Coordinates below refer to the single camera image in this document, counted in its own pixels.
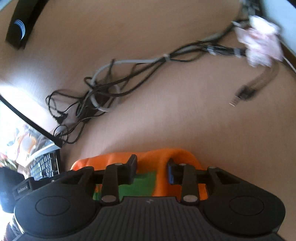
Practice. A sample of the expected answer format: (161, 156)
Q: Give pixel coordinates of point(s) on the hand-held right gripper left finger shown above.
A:
(132, 169)

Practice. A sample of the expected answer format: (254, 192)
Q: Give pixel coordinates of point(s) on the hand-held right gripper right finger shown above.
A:
(171, 173)

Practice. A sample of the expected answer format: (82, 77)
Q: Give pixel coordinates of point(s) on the orange pumpkin costume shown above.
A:
(175, 157)

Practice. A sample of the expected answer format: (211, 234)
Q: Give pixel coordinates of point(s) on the black keyboard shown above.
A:
(45, 166)

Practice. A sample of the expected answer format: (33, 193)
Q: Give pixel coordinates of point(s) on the dark cloth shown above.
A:
(9, 190)

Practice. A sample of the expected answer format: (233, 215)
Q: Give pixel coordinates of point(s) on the black computer monitor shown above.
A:
(25, 136)

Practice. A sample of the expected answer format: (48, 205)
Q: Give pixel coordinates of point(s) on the crumpled white tissue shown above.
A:
(261, 41)

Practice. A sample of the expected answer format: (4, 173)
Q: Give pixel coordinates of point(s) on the white computer case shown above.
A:
(285, 20)

